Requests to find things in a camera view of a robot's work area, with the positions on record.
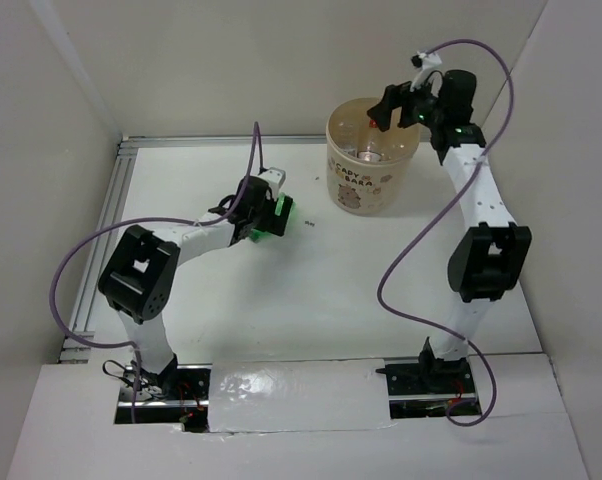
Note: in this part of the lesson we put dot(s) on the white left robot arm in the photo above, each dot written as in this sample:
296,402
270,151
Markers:
138,278

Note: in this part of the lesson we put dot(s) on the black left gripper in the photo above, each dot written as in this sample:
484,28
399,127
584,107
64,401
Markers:
277,222

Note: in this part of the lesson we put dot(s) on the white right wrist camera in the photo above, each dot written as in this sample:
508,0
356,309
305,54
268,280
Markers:
425,63

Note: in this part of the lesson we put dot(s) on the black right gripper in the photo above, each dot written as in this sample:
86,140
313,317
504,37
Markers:
398,96

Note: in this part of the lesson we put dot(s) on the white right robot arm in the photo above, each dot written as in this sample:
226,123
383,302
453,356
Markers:
489,258

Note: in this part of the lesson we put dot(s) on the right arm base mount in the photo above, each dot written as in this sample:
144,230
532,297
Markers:
412,394

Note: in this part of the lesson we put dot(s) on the beige capybara bin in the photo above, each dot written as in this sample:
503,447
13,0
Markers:
365,188

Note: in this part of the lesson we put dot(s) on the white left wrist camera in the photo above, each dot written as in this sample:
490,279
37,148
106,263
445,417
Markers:
275,178

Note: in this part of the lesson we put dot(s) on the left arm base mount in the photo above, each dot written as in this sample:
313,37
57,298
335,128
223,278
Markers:
182,401

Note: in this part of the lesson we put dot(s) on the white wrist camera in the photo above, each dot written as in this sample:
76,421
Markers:
425,63
275,178

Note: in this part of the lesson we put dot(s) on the aluminium frame rail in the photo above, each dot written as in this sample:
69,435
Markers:
310,295

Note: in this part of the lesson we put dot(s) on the long clear plastic bottle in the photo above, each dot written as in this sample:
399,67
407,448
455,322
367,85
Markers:
349,131

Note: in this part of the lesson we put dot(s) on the green plastic bottle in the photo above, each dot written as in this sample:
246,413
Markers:
274,220

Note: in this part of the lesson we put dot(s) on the large red label bottle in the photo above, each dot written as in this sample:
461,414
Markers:
370,142

